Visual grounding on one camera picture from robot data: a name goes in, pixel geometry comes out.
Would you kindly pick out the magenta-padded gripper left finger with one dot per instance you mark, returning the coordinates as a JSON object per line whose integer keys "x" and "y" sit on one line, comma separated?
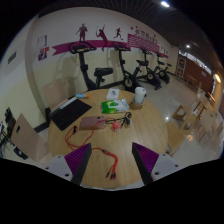
{"x": 56, "y": 166}

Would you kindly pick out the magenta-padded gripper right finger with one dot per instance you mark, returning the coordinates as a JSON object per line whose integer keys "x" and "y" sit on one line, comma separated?
{"x": 165, "y": 165}

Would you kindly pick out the red charger block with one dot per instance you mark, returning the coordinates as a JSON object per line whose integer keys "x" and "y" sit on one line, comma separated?
{"x": 116, "y": 126}

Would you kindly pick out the light wooden chair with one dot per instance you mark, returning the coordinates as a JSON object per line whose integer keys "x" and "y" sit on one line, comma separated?
{"x": 28, "y": 138}
{"x": 55, "y": 95}
{"x": 176, "y": 136}

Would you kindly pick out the black laptop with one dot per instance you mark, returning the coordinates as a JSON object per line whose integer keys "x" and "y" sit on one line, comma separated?
{"x": 70, "y": 114}

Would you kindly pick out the wooden tables and chairs group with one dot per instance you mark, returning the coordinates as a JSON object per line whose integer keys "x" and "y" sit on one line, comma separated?
{"x": 203, "y": 115}

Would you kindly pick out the white paper cup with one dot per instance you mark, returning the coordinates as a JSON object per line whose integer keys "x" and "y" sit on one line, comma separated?
{"x": 140, "y": 96}

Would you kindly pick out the blue and orange tube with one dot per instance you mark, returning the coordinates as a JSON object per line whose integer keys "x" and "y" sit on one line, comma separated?
{"x": 82, "y": 96}

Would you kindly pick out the green wet wipes pack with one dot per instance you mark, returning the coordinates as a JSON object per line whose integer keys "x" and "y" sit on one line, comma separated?
{"x": 113, "y": 106}

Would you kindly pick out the white tissue packet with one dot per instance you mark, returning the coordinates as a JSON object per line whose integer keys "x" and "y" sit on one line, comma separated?
{"x": 113, "y": 94}

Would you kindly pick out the black exercise bike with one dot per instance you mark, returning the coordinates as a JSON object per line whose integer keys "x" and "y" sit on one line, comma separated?
{"x": 85, "y": 68}
{"x": 150, "y": 75}
{"x": 162, "y": 71}
{"x": 128, "y": 80}

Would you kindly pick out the round ceiling light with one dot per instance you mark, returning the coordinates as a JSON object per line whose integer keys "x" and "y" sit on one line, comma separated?
{"x": 164, "y": 4}
{"x": 188, "y": 46}

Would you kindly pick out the glowing wall lamp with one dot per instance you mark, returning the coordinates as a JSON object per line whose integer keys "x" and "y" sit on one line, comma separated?
{"x": 217, "y": 78}

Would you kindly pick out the wall poster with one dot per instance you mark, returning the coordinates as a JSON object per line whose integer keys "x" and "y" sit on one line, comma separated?
{"x": 43, "y": 49}

